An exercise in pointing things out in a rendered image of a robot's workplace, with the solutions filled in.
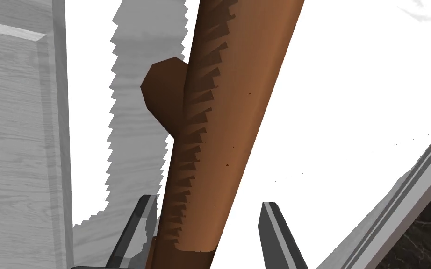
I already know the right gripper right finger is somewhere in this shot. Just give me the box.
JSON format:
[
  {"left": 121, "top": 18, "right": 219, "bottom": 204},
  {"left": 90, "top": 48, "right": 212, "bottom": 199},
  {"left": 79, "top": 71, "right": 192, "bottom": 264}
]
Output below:
[{"left": 258, "top": 201, "right": 309, "bottom": 269}]

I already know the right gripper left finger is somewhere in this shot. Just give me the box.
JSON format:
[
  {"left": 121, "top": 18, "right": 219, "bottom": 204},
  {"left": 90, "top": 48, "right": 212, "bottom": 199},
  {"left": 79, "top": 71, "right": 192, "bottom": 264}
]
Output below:
[{"left": 105, "top": 194, "right": 161, "bottom": 269}]

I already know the white cupboard door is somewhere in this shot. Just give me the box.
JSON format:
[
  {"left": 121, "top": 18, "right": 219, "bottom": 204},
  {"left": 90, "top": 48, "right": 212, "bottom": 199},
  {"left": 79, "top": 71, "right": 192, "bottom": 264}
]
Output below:
[{"left": 65, "top": 0, "right": 431, "bottom": 269}]

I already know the grey wood cupboard panel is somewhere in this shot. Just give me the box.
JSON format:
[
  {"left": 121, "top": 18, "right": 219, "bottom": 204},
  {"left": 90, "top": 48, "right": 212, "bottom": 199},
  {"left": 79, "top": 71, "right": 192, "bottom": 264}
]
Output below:
[{"left": 0, "top": 0, "right": 75, "bottom": 269}]

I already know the brown curved bar handle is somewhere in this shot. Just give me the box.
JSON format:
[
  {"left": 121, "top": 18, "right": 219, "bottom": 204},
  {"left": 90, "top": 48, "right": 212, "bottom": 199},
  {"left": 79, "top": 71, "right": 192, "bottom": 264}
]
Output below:
[{"left": 140, "top": 0, "right": 306, "bottom": 269}]

